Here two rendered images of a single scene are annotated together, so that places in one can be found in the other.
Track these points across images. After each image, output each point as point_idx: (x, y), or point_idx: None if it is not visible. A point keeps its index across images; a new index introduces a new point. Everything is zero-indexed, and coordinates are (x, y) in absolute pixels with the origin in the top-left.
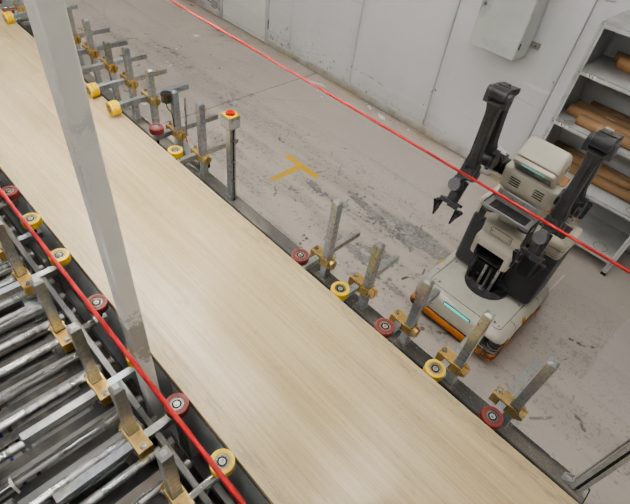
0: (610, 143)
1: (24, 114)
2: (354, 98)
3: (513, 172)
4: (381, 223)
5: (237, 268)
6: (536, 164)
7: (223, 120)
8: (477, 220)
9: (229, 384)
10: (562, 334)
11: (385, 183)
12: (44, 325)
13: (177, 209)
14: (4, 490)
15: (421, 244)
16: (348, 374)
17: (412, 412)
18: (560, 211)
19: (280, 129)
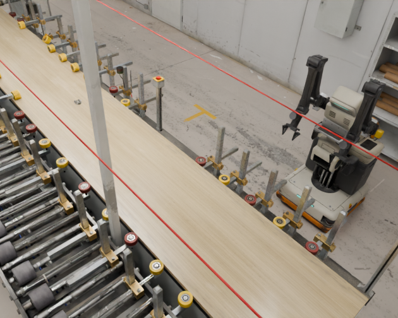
0: (376, 88)
1: (35, 82)
2: (241, 65)
3: (331, 108)
4: (258, 147)
5: (163, 168)
6: (342, 102)
7: (154, 82)
8: (312, 139)
9: (160, 228)
10: (380, 217)
11: (261, 121)
12: (55, 199)
13: (127, 135)
14: (41, 280)
15: (285, 160)
16: (227, 224)
17: (265, 243)
18: (354, 129)
19: (191, 88)
